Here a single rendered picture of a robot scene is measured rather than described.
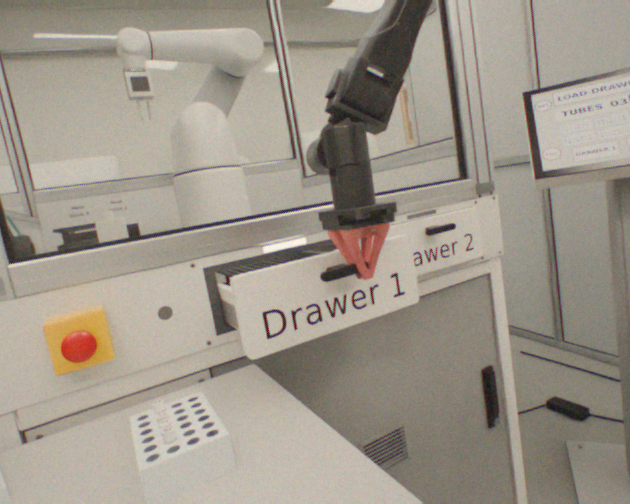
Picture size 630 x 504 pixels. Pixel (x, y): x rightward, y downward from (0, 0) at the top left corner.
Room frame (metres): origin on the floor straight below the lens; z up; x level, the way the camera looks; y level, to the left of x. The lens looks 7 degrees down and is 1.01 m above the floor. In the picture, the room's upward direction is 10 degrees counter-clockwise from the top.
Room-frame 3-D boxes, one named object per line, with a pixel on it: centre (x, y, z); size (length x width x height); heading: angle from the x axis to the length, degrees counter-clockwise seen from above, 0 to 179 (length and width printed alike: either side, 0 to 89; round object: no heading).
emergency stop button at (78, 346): (0.52, 0.31, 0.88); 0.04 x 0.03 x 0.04; 117
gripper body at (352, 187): (0.56, -0.07, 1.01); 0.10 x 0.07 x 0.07; 27
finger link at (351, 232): (0.57, -0.06, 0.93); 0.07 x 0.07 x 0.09; 27
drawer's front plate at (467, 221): (0.85, -0.24, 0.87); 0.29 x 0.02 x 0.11; 117
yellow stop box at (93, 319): (0.55, 0.33, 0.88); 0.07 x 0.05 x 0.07; 117
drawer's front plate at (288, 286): (0.58, -0.02, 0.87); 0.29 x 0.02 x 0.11; 117
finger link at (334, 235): (0.56, -0.07, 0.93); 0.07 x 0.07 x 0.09; 27
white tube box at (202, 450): (0.42, 0.18, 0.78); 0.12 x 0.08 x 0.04; 27
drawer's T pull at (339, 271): (0.56, -0.03, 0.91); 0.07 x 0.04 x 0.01; 117
